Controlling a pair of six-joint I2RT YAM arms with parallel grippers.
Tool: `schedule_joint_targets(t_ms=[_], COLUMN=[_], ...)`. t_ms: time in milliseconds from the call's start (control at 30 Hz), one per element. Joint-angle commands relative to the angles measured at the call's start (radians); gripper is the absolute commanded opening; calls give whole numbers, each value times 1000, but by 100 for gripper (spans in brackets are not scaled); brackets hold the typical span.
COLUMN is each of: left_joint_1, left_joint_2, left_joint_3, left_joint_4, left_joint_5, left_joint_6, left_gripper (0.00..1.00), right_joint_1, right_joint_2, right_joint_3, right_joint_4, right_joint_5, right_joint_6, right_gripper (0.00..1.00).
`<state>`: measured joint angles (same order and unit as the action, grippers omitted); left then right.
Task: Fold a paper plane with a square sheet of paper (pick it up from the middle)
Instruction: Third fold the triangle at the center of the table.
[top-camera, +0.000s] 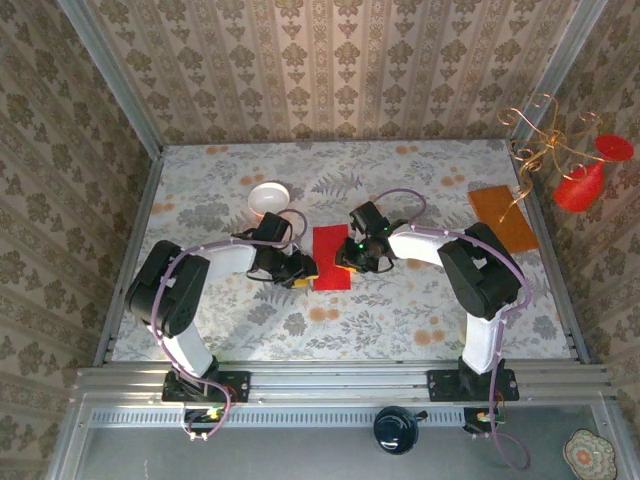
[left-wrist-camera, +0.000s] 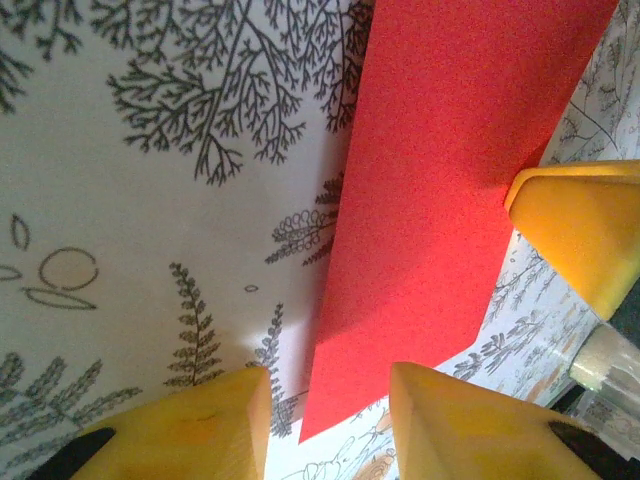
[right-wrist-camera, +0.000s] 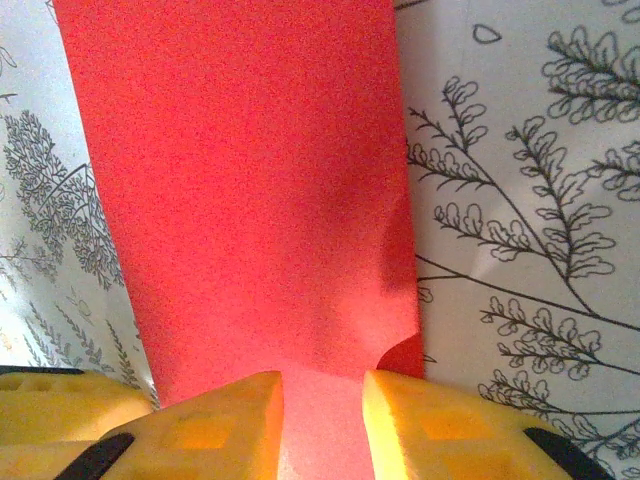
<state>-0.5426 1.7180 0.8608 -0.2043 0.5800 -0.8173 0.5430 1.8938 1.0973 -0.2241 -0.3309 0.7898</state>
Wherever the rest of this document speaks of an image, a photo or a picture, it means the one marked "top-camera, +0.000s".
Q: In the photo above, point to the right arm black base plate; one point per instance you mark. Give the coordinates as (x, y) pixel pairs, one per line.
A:
(442, 385)

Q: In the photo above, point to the patterned decorative plate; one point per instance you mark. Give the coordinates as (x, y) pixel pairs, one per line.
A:
(587, 455)

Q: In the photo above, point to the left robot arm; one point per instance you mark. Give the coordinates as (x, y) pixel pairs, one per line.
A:
(165, 295)

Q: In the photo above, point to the small controller board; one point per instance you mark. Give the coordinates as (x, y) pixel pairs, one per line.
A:
(482, 417)
(202, 417)

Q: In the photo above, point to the red wine glass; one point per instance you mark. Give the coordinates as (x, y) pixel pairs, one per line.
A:
(580, 190)

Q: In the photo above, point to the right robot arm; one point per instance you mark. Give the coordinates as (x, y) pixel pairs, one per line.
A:
(480, 280)

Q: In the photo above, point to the white bowl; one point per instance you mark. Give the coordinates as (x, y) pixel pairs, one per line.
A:
(269, 199)

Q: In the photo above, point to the aluminium cage frame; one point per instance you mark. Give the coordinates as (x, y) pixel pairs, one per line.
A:
(340, 380)

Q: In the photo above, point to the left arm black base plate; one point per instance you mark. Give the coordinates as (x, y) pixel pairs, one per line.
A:
(235, 385)

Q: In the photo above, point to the dark blue cup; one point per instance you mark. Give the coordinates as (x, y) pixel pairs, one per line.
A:
(395, 430)

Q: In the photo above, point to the orange wooden board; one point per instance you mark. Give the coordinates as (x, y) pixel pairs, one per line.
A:
(502, 215)

